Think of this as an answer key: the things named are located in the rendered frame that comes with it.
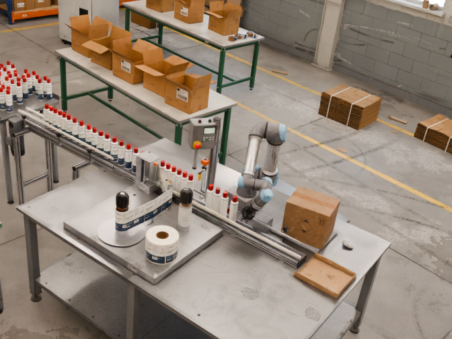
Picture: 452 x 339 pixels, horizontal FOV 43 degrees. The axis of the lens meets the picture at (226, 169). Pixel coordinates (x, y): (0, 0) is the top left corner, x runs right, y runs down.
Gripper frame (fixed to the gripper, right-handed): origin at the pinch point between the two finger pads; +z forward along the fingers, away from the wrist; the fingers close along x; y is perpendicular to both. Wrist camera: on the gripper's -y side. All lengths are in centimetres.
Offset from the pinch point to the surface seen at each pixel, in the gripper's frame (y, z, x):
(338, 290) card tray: 7, -31, 73
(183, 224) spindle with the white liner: 32.0, 11.6, -21.0
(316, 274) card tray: 3, -22, 58
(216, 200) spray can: 2.8, 4.5, -21.1
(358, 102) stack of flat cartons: -402, 98, -44
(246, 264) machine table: 25.2, -2.4, 24.9
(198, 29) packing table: -345, 171, -264
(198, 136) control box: -2, -17, -60
